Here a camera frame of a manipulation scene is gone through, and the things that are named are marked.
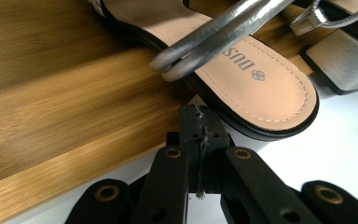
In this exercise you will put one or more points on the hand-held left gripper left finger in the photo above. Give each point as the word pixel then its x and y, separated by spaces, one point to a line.
pixel 191 161

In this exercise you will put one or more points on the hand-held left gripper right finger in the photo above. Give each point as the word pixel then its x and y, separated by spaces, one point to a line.
pixel 216 168

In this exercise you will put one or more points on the wooden tray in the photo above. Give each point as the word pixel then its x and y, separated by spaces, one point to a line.
pixel 59 109

